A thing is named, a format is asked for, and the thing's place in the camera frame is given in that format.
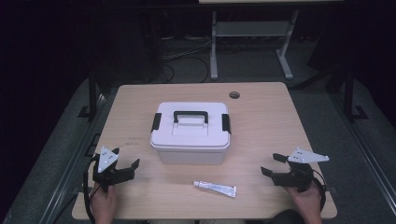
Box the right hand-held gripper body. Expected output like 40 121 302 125
272 147 331 193

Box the bundle of floor cables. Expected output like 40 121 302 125
161 36 213 84

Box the hand-held gripper black cable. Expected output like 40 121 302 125
311 169 328 213
81 154 101 224

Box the right hand-held gripper black cable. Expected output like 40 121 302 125
311 169 328 213

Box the black upright post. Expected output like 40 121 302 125
343 65 369 121
78 68 98 119

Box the left hand-held gripper black cable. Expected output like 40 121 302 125
81 154 101 224

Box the white metal table frame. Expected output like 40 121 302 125
199 0 344 80

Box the black rounded object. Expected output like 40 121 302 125
272 209 306 224

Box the white plastic storage box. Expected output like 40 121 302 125
151 145 230 165

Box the white toothpaste tube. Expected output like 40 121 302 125
192 180 238 199

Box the grey metal floor rail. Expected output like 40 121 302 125
329 92 396 214
38 92 107 224

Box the white lid with black handle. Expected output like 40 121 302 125
149 101 233 153

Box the person's right hand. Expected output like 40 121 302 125
285 183 323 219

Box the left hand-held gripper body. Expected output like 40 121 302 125
92 146 136 193

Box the person's left hand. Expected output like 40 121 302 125
90 185 118 224

